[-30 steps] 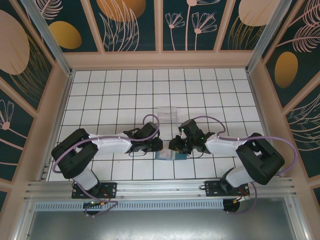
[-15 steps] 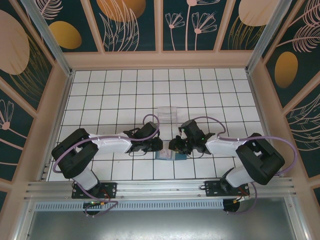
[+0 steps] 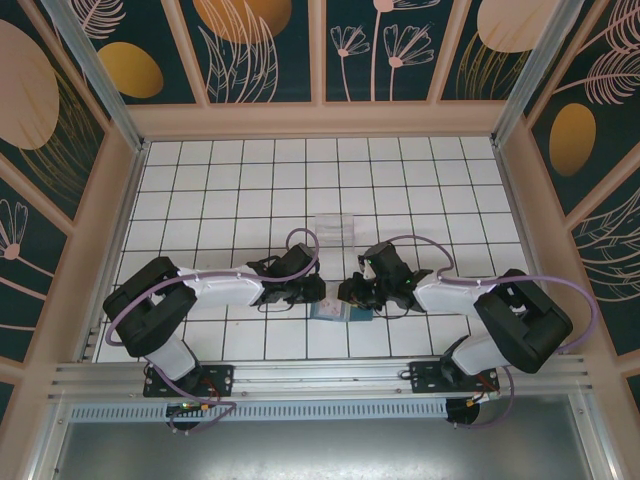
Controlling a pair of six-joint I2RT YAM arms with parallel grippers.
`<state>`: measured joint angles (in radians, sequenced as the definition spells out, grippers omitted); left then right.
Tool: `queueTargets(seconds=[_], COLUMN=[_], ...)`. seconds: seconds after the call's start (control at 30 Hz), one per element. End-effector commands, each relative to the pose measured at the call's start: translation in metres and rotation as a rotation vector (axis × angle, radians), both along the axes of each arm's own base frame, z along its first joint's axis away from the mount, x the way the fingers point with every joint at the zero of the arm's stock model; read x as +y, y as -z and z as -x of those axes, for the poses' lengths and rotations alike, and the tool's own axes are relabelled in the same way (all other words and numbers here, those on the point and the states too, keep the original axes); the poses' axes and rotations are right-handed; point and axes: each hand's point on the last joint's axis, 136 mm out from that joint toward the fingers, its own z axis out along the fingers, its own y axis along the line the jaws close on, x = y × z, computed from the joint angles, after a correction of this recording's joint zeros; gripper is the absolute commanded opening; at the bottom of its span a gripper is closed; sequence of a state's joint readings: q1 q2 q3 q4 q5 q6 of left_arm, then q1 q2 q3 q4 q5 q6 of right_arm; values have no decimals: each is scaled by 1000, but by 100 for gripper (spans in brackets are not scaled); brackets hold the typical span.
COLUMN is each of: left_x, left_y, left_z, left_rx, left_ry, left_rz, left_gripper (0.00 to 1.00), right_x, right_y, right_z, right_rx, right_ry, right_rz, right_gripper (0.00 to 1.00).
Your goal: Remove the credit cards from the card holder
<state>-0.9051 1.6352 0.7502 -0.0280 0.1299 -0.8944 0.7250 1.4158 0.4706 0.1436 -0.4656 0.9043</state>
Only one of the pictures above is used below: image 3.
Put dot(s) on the white credit card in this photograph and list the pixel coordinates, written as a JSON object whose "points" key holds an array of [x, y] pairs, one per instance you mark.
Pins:
{"points": [[332, 310]]}

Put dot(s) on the teal card holder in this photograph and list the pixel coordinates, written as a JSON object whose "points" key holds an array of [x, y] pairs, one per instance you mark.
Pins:
{"points": [[362, 316]]}

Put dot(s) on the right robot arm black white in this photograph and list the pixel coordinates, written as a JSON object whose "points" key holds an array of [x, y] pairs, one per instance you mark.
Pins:
{"points": [[520, 320]]}

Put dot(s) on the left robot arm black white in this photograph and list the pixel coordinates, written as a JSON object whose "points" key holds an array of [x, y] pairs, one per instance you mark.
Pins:
{"points": [[150, 310]]}

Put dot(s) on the grey metal sheet panel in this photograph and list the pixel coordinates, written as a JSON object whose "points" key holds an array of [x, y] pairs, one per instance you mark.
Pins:
{"points": [[320, 450]]}

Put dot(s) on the small controller circuit board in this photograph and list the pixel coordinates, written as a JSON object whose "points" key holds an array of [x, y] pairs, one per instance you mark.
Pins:
{"points": [[187, 407]]}

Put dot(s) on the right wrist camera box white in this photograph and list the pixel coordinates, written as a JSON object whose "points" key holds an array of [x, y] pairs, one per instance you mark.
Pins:
{"points": [[368, 270]]}

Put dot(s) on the aluminium mounting rail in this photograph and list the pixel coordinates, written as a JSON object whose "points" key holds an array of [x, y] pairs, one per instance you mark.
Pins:
{"points": [[320, 375]]}

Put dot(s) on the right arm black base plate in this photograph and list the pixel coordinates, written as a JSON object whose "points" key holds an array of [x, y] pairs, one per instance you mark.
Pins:
{"points": [[425, 377]]}

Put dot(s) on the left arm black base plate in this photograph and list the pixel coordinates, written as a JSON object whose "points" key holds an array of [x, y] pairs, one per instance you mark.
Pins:
{"points": [[220, 375]]}

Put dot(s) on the aluminium side rail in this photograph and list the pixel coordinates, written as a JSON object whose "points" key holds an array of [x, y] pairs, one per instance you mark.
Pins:
{"points": [[517, 240], [121, 240]]}

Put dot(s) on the aluminium frame post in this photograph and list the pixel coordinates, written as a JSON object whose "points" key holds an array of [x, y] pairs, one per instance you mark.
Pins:
{"points": [[100, 85], [530, 70]]}

